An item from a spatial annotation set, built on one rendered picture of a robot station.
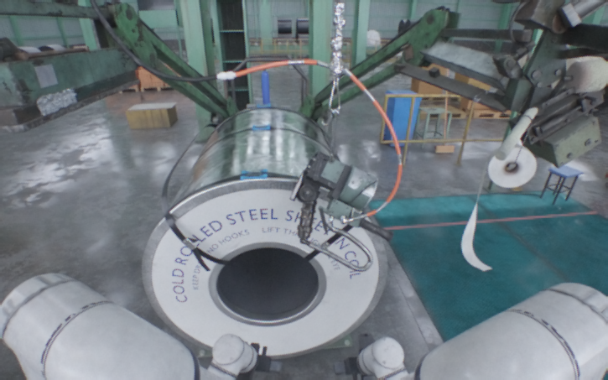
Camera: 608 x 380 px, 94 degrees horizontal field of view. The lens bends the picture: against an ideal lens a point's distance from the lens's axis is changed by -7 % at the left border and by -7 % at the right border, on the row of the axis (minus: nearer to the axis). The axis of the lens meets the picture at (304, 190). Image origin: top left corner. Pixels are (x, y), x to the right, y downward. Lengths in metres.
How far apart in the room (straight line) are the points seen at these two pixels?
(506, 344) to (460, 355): 0.05
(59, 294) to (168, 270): 1.04
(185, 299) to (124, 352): 1.23
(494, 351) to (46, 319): 0.55
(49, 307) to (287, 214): 0.94
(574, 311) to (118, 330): 0.58
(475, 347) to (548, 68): 1.08
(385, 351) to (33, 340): 0.80
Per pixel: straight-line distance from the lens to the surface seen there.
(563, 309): 0.53
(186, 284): 1.59
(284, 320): 1.74
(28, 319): 0.54
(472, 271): 3.13
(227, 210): 1.29
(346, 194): 1.07
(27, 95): 1.05
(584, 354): 0.51
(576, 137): 1.47
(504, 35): 1.29
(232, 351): 0.98
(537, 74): 1.33
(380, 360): 0.98
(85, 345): 0.46
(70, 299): 0.52
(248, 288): 1.87
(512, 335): 0.46
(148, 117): 7.44
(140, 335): 0.46
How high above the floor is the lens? 1.89
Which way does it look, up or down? 28 degrees down
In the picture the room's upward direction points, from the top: straight up
